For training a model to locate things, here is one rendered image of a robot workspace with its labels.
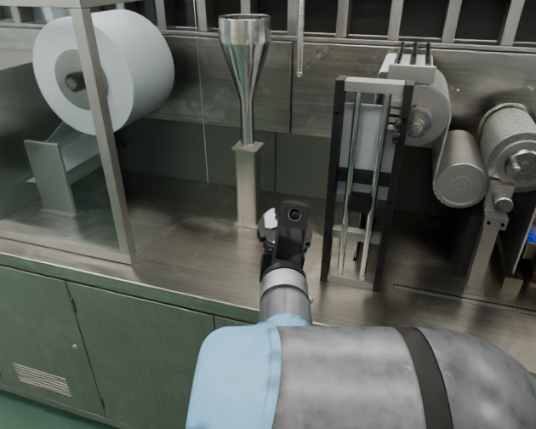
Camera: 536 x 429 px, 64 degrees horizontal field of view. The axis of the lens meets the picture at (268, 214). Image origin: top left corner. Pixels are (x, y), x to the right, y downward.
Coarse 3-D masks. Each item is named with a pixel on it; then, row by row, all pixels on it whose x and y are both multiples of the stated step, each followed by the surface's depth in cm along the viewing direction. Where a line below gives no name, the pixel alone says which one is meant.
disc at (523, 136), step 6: (510, 138) 98; (516, 138) 98; (522, 138) 98; (528, 138) 97; (534, 138) 97; (498, 144) 100; (504, 144) 100; (510, 144) 99; (498, 150) 101; (492, 156) 102; (492, 162) 102; (492, 168) 103; (492, 174) 104; (528, 186) 102; (534, 186) 102
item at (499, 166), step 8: (512, 144) 99; (520, 144) 98; (528, 144) 97; (504, 152) 100; (512, 152) 99; (496, 160) 102; (504, 160) 101; (496, 168) 102; (504, 168) 101; (504, 176) 102; (520, 184) 102; (528, 184) 101
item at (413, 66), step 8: (400, 48) 116; (416, 48) 116; (400, 56) 106; (408, 56) 115; (416, 56) 107; (424, 56) 115; (392, 64) 96; (400, 64) 96; (408, 64) 107; (416, 64) 107; (424, 64) 107; (432, 64) 107; (392, 72) 97; (400, 72) 96; (408, 72) 96; (416, 72) 95; (424, 72) 95; (432, 72) 94; (416, 80) 96; (424, 80) 96; (432, 80) 95
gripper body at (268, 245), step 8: (272, 232) 75; (272, 240) 73; (264, 248) 75; (272, 248) 72; (304, 248) 73; (264, 256) 73; (264, 264) 74; (280, 264) 67; (288, 264) 67; (264, 272) 68; (304, 272) 68
